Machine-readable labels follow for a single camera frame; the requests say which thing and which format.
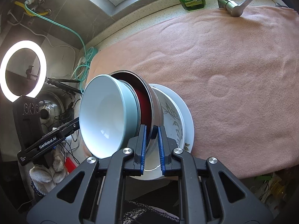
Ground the large stainless steel bowl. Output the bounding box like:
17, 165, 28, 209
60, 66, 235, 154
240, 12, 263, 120
109, 69, 164, 156

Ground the white plate grey leaf pattern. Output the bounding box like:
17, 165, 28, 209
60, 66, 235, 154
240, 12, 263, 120
130, 83, 195, 181

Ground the light blue ceramic bowl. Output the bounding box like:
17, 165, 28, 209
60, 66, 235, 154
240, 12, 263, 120
79, 74, 140, 159

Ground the red steel bowl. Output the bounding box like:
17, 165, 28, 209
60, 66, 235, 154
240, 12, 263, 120
134, 87, 152, 135

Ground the chrome kitchen faucet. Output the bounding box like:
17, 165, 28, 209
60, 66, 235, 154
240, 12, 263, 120
217, 0, 253, 17

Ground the white-gloved left hand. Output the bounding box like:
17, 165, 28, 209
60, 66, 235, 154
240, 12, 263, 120
29, 149, 69, 196

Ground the red object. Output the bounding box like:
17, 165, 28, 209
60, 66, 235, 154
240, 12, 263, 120
64, 157, 76, 173

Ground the yellow gas pipe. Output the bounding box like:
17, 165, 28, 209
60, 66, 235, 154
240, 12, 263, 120
14, 1, 52, 17

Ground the pink towel mat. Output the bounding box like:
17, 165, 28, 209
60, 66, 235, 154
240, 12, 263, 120
88, 6, 298, 178

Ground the black cable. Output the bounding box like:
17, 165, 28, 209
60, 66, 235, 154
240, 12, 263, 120
41, 93, 81, 166

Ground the white cable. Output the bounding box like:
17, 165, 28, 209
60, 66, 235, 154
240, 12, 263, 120
7, 9, 87, 80

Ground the white ring light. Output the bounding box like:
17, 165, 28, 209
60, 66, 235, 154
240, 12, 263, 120
1, 41, 47, 102

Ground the teal hose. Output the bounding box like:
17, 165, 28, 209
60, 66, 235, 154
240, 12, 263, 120
24, 2, 94, 94

